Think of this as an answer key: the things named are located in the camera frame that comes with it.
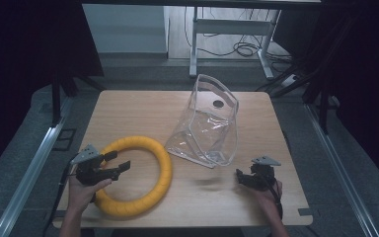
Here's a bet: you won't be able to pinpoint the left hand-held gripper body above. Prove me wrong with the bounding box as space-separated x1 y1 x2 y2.
70 143 114 187

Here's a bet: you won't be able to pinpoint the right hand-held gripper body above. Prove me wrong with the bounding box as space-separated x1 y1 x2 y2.
243 155 282 193

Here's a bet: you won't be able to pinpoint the yellow foam ring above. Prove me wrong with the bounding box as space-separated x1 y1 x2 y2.
93 135 174 219

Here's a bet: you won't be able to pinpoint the clear plastic bag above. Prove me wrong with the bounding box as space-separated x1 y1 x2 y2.
164 73 241 170

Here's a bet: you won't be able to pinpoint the person's left hand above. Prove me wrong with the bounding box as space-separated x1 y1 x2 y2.
67 177 114 214

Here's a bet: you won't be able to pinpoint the person's right hand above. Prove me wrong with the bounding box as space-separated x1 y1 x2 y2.
252 179 284 216

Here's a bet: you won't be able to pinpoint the black floor plate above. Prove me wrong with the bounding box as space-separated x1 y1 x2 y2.
51 127 77 152

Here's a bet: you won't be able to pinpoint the black metal stand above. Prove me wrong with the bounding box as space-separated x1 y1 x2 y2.
50 68 107 126
256 13 354 135

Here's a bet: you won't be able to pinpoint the white power strip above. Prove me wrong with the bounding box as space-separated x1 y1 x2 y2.
280 73 300 88

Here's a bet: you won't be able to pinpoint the dark curtain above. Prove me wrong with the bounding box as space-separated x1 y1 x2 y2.
271 0 379 196
0 0 106 183

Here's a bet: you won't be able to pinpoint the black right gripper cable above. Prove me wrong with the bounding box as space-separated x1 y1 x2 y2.
265 177 284 221

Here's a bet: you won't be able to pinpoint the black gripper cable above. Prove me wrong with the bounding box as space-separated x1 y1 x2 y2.
41 154 80 237
265 177 284 221

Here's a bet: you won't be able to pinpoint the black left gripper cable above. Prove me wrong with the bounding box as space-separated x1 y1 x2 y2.
41 154 80 237

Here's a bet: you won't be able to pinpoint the aluminium floor rail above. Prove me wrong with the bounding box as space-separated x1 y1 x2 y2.
303 103 379 237
0 97 75 237

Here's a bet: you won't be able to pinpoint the black floor cables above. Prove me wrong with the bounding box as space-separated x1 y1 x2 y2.
183 6 293 68

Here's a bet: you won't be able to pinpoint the white metal desk frame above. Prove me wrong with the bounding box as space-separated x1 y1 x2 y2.
189 5 282 81

